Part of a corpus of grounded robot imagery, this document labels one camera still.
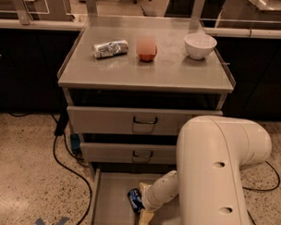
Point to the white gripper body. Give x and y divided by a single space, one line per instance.
150 197

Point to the blue pepsi can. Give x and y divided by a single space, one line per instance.
134 197

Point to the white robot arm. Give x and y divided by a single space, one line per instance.
210 152

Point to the bottom grey drawer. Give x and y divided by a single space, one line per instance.
111 206

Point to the grey drawer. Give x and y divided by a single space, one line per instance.
131 120
111 206
129 153

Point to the middle grey drawer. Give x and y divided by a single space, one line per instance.
129 153

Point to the top grey drawer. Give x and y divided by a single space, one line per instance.
131 120

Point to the grey drawer cabinet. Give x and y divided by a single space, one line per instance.
173 80

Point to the silver crushed can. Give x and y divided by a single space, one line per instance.
113 48

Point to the blue power adapter box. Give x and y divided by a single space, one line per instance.
75 142

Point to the red apple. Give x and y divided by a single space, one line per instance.
146 49

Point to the white ceramic bowl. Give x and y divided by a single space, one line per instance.
199 45

